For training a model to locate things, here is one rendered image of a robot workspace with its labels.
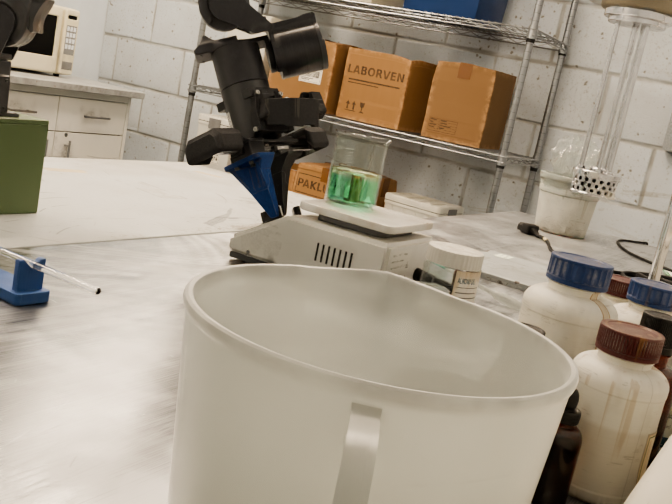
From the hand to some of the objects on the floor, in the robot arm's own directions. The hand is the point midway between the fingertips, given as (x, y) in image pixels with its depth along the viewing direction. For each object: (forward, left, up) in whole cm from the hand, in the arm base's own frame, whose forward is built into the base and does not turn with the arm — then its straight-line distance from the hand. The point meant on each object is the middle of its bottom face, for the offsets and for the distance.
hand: (271, 188), depth 99 cm
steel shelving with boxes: (-148, +197, -100) cm, 266 cm away
